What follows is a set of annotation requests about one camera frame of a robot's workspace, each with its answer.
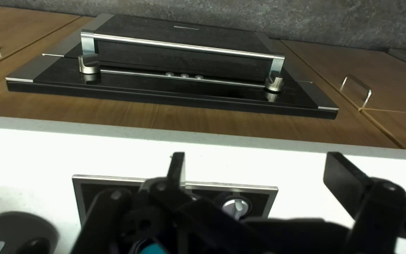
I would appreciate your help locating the wooden cabinet door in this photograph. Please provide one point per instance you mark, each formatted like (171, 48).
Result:
(324, 61)
(24, 28)

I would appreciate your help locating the black toy oven door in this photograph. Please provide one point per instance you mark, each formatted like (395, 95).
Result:
(175, 61)

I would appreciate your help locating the dark grey stove burner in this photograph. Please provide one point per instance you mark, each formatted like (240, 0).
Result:
(24, 230)

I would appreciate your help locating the wooden oven surround panel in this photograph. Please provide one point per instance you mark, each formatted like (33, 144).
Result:
(165, 120)

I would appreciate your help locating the silver stove knob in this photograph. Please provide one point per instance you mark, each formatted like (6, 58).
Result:
(236, 206)

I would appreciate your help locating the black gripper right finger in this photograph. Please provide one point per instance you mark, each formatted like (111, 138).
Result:
(377, 206)

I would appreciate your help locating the blue pot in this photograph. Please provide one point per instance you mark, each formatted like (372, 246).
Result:
(150, 247)

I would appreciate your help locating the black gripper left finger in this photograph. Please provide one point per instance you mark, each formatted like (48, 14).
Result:
(119, 220)

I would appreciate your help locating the black stove knob panel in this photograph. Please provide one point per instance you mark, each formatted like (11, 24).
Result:
(88, 192)

